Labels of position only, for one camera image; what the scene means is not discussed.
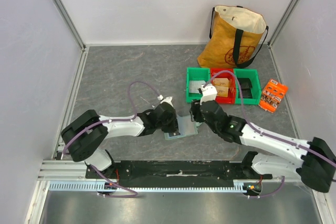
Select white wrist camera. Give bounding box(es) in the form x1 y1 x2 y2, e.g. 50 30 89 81
198 83 217 105
157 95 173 107

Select left green bin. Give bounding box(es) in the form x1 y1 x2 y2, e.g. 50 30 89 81
186 67 211 103

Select brown cards in bin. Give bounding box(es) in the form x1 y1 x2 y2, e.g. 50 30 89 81
212 78 235 98

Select black cards in bin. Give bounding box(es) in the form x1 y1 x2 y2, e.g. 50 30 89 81
238 78 253 99

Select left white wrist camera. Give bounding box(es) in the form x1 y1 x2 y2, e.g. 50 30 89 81
157 95 173 107

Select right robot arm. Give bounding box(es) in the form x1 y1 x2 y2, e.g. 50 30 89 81
190 100 335 193

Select grey cable duct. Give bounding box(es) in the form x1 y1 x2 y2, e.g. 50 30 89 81
49 180 246 193

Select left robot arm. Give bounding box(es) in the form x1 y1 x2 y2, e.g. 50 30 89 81
61 101 178 178

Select green bin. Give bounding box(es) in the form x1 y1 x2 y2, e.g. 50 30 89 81
186 67 211 103
234 69 261 105

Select red bin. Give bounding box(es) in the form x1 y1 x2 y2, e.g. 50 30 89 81
216 72 236 104

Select orange packet box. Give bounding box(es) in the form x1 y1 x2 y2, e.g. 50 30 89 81
259 79 288 113

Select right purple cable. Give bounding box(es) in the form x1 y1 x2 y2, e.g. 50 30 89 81
207 69 336 198

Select black credit card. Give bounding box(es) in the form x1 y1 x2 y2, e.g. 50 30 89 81
168 132 181 138

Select right green bin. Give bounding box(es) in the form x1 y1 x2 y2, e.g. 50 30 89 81
234 69 261 105

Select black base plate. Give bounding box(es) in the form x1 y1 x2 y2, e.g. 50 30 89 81
86 161 272 187

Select yellow tote bag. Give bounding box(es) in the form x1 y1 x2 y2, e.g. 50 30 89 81
197 5 269 68

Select aluminium frame rail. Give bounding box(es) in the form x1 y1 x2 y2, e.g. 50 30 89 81
36 159 323 183

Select silver cards in bin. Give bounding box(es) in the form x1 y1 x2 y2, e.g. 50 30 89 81
188 80 206 94

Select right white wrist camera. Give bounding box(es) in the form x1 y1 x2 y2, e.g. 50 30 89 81
198 83 217 105

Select light green card holder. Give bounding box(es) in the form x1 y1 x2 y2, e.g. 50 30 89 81
164 115 202 140

